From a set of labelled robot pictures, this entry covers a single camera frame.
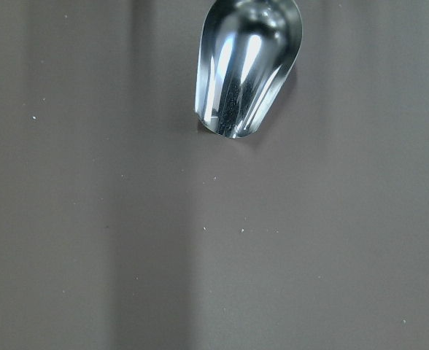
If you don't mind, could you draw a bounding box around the metal scoop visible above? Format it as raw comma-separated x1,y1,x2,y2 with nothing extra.
194,1,303,139

